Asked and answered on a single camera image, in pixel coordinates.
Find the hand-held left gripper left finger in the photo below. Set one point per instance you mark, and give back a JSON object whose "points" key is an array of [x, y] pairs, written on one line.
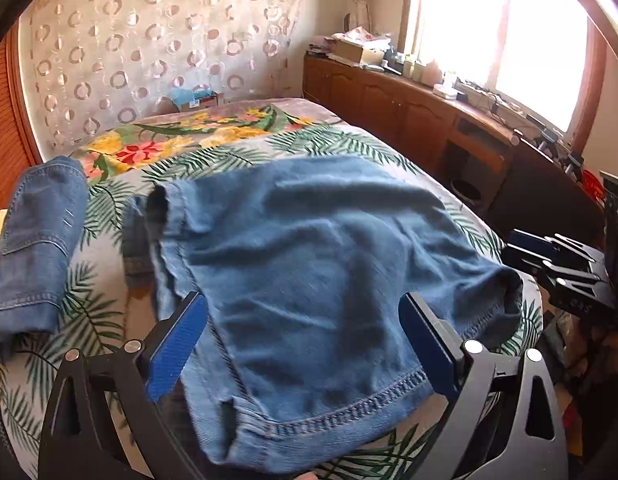
{"points": [[176, 350]]}

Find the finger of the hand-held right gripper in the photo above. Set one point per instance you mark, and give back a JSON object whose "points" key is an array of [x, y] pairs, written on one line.
{"points": [[569, 285], [534, 247]]}

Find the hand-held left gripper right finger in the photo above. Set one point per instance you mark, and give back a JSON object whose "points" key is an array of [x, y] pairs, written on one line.
{"points": [[431, 350]]}

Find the light blue jeans pants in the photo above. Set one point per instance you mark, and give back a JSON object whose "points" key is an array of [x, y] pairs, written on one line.
{"points": [[314, 270]]}

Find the mid blue jeans pants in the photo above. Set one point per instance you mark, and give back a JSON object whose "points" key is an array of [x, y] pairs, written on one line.
{"points": [[34, 260]]}

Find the red bag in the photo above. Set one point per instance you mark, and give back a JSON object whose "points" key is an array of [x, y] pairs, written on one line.
{"points": [[594, 187]]}

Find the leaf-print bedsheet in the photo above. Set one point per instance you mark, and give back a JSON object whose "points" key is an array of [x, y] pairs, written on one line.
{"points": [[104, 305]]}

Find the black trash bin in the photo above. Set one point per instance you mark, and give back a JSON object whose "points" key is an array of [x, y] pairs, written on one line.
{"points": [[466, 192]]}

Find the white power strip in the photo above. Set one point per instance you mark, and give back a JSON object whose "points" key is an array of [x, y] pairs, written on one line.
{"points": [[474, 94]]}

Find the bright window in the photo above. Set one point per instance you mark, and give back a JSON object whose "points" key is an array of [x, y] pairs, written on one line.
{"points": [[529, 50]]}

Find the long wooden cabinet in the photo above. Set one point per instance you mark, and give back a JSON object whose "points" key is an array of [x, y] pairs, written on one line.
{"points": [[389, 105]]}

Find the pink bottle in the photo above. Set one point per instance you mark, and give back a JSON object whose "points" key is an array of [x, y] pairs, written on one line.
{"points": [[433, 71]]}

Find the floral blanket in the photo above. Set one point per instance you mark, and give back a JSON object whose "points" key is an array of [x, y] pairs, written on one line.
{"points": [[154, 147]]}

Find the small cardboard box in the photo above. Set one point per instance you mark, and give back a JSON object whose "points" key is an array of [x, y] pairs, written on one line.
{"points": [[204, 102]]}

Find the blue plastic bag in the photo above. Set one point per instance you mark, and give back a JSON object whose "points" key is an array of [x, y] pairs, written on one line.
{"points": [[186, 96]]}

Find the beige cardboard box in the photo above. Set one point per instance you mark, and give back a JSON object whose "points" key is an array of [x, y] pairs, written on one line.
{"points": [[349, 51]]}

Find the pink printed bag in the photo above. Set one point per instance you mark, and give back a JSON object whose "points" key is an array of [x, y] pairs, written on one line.
{"points": [[361, 35]]}

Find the wooden slatted headboard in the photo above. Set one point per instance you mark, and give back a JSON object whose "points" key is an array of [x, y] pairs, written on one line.
{"points": [[9, 125]]}

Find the beige window curtain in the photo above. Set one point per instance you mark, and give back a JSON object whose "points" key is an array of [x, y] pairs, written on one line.
{"points": [[364, 0]]}

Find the circle-patterned sheer curtain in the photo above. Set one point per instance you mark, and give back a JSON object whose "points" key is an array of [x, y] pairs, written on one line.
{"points": [[139, 35]]}

